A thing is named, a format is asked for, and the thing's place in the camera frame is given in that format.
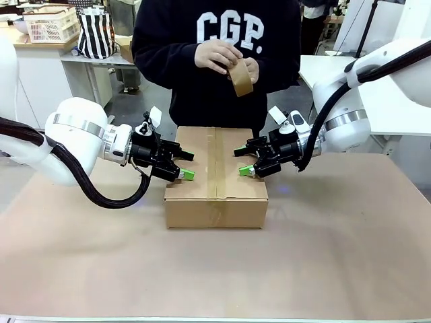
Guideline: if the person left forearm black sleeve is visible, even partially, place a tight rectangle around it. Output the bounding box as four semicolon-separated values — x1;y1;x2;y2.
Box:
254;49;302;89

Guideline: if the black arm cable sleeve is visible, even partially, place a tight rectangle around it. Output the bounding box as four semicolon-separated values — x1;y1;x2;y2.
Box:
0;116;151;210
296;40;431;174

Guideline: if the person left hand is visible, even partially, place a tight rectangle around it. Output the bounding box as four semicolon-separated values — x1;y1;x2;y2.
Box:
242;57;261;85

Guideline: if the person right forearm black sleeve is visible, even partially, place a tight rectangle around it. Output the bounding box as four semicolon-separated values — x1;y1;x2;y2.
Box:
132;39;203;90

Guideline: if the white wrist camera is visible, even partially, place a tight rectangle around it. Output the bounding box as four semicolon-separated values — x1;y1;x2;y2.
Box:
134;106;163;136
268;105;312;137

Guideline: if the black left arm cable sleeve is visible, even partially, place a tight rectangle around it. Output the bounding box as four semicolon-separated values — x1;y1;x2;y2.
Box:
0;116;151;210

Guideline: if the white bowl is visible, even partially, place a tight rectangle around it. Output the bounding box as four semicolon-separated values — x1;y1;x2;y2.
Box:
12;18;30;35

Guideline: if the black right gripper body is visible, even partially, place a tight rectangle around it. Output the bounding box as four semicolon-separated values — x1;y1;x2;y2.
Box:
265;127;302;178

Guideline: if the black white striped bag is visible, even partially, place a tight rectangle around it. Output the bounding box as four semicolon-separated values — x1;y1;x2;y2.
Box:
77;8;117;61

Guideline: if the white partition panel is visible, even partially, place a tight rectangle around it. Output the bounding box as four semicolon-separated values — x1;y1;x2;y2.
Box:
333;0;405;57

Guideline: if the brown packing tape roll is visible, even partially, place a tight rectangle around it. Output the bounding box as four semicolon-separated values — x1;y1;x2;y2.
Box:
226;57;255;98

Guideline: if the black stand pole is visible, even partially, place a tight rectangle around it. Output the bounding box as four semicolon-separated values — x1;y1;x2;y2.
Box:
355;0;378;60

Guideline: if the person right hand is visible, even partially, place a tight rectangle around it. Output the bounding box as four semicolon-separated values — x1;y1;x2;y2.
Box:
194;39;244;76

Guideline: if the small open cardboard box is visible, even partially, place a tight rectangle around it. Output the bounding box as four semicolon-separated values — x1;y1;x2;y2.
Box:
114;36;135;65

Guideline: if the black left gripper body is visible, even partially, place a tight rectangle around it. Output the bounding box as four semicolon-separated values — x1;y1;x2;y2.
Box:
129;133;183;183

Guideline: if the white side table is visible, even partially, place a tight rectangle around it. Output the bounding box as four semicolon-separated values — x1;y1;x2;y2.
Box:
298;55;431;157

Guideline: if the white plastic lattice basket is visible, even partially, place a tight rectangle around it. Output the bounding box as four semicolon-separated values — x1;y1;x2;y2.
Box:
22;5;81;44

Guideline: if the person in black hoodie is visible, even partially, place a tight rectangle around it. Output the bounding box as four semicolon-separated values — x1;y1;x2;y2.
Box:
131;0;302;131

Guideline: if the white background table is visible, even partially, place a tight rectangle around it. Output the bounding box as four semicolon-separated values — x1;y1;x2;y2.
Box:
60;50;139;114

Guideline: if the black right arm cable sleeve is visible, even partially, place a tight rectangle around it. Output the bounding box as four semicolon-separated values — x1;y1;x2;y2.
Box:
296;40;431;174

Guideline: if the large brown cardboard box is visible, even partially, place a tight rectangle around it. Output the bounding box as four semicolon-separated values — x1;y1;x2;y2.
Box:
164;126;270;231

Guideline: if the person in dark clothes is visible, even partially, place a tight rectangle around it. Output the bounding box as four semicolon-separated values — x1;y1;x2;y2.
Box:
300;0;338;57

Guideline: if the wooden top white cabinet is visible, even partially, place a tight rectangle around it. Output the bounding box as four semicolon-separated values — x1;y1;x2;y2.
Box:
0;25;114;119

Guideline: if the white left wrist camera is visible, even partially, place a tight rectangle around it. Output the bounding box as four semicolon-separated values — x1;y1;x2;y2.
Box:
134;106;163;136

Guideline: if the brown tape strip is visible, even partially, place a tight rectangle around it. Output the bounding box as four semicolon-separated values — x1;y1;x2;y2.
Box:
206;127;230;230

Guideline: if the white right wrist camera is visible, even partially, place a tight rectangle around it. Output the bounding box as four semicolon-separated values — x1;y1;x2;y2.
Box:
268;105;312;137

